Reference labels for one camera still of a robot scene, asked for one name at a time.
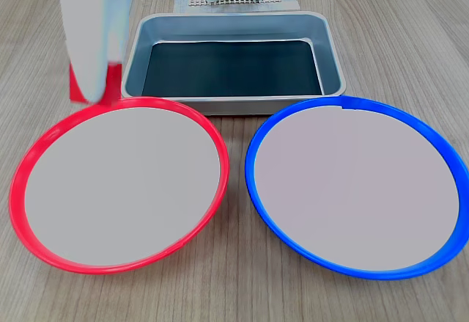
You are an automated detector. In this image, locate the red block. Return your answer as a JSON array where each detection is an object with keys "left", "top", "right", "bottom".
[{"left": 69, "top": 62, "right": 124, "bottom": 109}]

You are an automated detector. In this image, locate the silver metal tray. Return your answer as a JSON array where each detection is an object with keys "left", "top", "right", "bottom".
[{"left": 120, "top": 12, "right": 347, "bottom": 116}]

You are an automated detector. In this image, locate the black tray liner mat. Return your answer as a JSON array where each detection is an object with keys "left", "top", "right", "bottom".
[{"left": 141, "top": 39, "right": 325, "bottom": 98}]

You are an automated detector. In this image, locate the red-rimmed white dish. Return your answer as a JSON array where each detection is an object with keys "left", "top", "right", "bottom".
[{"left": 9, "top": 96, "right": 231, "bottom": 276}]

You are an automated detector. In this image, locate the blue-rimmed white dish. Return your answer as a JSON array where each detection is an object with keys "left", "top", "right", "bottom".
[{"left": 244, "top": 95, "right": 469, "bottom": 282}]

